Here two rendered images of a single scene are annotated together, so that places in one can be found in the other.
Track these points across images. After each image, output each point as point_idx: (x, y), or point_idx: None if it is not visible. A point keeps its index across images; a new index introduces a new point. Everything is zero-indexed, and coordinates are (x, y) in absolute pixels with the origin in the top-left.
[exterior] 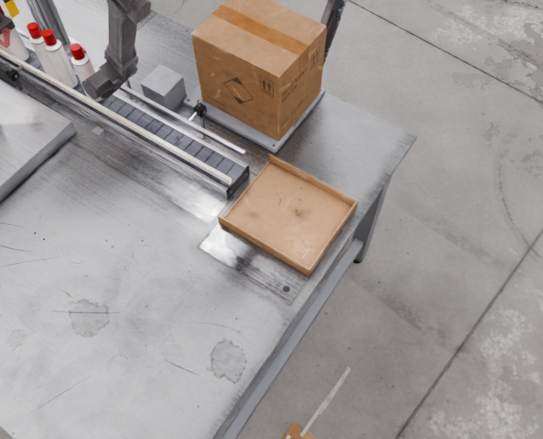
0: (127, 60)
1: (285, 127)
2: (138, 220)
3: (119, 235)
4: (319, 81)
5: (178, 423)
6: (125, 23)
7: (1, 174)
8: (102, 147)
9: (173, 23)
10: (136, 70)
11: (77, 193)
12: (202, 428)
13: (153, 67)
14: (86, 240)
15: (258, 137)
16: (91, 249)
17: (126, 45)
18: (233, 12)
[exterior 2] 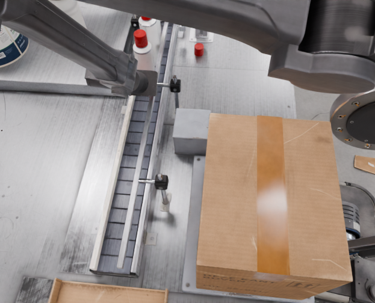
0: (102, 79)
1: (211, 288)
2: (38, 200)
3: (17, 194)
4: (304, 296)
5: None
6: (18, 31)
7: (37, 75)
8: (109, 124)
9: (289, 91)
10: (121, 95)
11: (51, 135)
12: None
13: (224, 107)
14: (4, 171)
15: (189, 259)
16: None
17: (78, 62)
18: (277, 136)
